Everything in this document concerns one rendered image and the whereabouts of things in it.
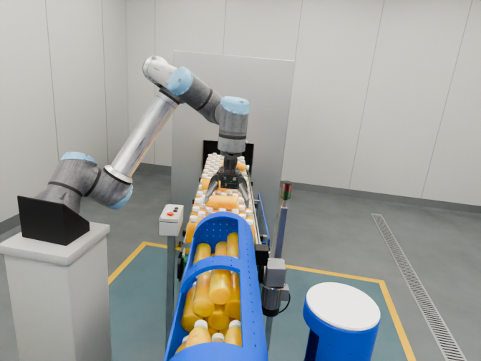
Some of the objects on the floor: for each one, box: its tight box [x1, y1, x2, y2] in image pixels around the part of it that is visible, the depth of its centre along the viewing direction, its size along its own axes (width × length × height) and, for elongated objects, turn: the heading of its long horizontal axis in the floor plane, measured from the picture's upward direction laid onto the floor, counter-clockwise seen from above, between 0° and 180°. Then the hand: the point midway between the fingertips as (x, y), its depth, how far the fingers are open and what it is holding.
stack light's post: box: [265, 206, 288, 353], centre depth 223 cm, size 4×4×110 cm
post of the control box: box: [165, 236, 175, 351], centre depth 204 cm, size 4×4×100 cm
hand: (226, 205), depth 119 cm, fingers open, 14 cm apart
